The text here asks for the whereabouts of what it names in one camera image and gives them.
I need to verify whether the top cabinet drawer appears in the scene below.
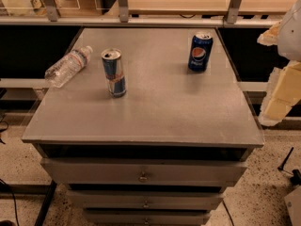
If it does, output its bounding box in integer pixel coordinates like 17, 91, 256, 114
40, 158, 246, 186

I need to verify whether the black cable on floor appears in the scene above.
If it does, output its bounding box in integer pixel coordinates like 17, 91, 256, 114
0, 178, 21, 226

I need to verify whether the black tool on floor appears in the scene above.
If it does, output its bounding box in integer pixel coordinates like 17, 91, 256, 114
277, 146, 301, 186

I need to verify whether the metal railing frame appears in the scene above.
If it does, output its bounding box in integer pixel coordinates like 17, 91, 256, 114
1, 0, 284, 27

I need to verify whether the bottom cabinet drawer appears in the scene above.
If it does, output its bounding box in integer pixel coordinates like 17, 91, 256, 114
83, 210, 210, 226

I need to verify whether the cabinet drawer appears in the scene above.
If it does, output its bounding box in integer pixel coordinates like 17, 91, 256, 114
67, 190, 222, 211
83, 210, 210, 226
40, 158, 246, 186

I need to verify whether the red bull can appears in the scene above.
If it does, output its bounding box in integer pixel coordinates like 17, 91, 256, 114
102, 48, 126, 98

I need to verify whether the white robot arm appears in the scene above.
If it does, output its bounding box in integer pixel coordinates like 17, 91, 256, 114
257, 0, 301, 126

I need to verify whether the middle cabinet drawer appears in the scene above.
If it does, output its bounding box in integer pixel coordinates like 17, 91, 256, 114
67, 190, 222, 211

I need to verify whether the grey drawer cabinet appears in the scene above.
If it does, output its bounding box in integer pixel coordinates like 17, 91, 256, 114
23, 28, 263, 215

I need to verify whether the blue pepsi can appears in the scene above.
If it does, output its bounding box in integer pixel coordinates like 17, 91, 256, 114
188, 32, 214, 73

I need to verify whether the clear plastic water bottle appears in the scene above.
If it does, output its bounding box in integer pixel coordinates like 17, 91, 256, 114
44, 46, 93, 88

